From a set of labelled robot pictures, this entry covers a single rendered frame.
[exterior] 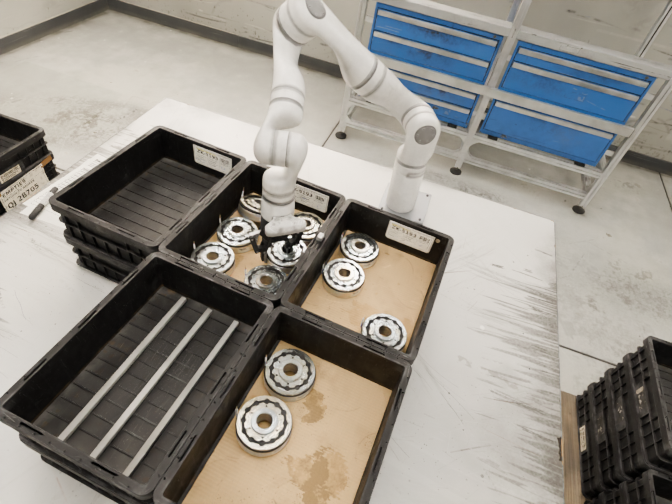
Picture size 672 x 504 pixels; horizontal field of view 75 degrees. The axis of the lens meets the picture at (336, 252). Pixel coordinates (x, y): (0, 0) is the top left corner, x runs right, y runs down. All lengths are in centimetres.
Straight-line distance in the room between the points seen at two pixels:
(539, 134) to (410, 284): 199
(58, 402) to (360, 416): 56
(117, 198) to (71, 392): 55
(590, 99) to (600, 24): 87
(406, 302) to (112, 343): 66
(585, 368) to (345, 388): 162
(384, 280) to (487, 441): 44
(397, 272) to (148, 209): 68
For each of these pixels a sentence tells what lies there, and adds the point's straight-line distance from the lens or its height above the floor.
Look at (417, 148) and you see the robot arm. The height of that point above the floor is 103.
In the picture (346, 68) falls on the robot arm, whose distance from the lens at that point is 109.
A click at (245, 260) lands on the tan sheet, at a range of 112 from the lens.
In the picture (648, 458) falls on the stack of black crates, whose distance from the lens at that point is 165.
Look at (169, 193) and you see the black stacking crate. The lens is 132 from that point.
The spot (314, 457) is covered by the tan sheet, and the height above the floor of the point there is 83.
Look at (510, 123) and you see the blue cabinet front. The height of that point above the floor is 43.
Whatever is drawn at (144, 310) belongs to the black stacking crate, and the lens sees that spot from 106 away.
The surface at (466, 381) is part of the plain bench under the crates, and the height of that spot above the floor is 70.
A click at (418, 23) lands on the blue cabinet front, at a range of 278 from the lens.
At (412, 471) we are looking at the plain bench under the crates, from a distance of 106.
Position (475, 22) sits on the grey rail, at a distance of 273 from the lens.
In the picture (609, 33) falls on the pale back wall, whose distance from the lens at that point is 371.
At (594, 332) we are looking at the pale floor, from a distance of 257.
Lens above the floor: 167
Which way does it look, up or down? 46 degrees down
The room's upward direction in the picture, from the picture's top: 12 degrees clockwise
